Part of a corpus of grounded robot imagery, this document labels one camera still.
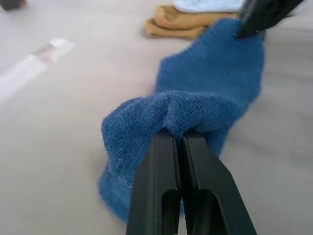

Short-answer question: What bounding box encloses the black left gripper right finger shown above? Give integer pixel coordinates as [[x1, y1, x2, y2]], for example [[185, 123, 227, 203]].
[[178, 135, 259, 235]]

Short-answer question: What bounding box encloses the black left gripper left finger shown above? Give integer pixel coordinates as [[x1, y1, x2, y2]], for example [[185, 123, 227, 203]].
[[125, 132, 182, 235]]

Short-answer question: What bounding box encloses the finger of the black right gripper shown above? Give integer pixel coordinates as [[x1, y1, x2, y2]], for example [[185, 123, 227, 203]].
[[237, 0, 258, 23], [234, 0, 300, 38]]

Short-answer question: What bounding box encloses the blue knitted sock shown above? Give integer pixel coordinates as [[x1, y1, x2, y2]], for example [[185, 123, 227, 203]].
[[97, 17, 267, 217]]

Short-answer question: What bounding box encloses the light blue sock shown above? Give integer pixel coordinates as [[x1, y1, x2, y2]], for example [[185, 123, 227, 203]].
[[173, 0, 246, 13]]

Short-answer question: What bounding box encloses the tan sock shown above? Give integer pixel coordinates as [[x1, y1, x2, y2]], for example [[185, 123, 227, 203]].
[[143, 5, 238, 39]]

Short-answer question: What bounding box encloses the dark grey object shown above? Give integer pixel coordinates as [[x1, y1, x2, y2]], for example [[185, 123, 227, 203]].
[[0, 0, 28, 12]]

